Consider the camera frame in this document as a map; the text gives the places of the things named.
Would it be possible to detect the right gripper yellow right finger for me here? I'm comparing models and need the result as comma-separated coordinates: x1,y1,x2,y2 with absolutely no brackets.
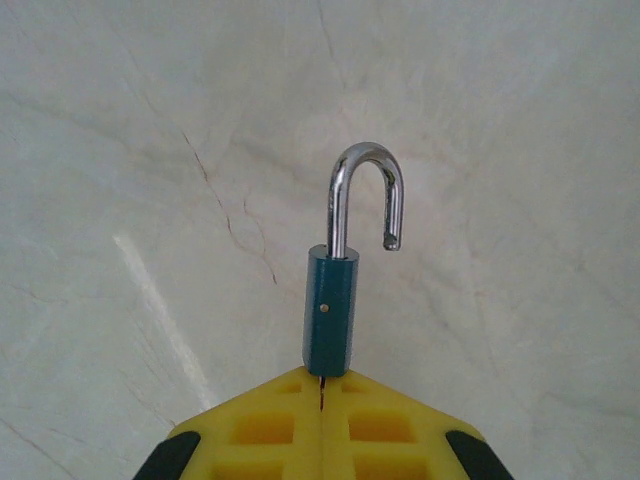
319,370,517,480

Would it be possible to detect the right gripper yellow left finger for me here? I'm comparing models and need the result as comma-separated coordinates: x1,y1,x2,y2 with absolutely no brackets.
133,365,325,480

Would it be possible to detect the blue padlock with steel shackle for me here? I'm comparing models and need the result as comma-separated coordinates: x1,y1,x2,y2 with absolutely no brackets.
300,141,405,379

